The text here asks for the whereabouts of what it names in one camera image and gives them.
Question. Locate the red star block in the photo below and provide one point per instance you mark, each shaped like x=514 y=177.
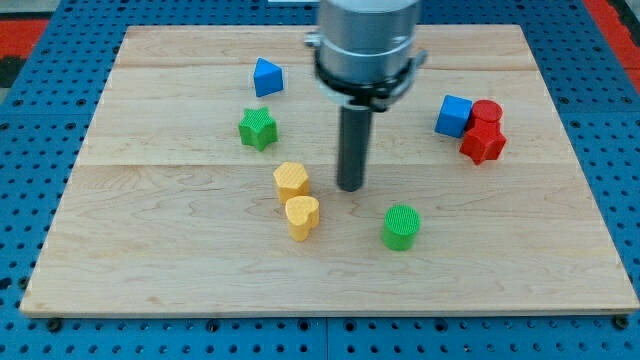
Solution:
x=483 y=141

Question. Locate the blue cube block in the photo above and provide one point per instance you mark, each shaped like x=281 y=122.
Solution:
x=453 y=116

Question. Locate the green cylinder block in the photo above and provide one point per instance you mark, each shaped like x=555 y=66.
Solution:
x=401 y=226

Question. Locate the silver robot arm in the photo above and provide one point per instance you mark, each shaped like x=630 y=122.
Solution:
x=362 y=51

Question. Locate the wooden board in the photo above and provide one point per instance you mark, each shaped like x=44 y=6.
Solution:
x=167 y=214

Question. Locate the green star block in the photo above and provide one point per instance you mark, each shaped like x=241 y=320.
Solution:
x=258 y=128

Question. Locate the blue triangular block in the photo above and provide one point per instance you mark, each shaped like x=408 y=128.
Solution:
x=268 y=78

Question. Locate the red cylinder block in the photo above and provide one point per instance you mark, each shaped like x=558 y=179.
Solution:
x=484 y=110

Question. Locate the yellow heart block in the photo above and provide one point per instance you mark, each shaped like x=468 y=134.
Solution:
x=303 y=215

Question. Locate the yellow hexagon block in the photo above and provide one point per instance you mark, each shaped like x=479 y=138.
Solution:
x=291 y=180

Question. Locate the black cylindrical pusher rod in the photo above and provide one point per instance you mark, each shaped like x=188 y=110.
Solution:
x=354 y=135

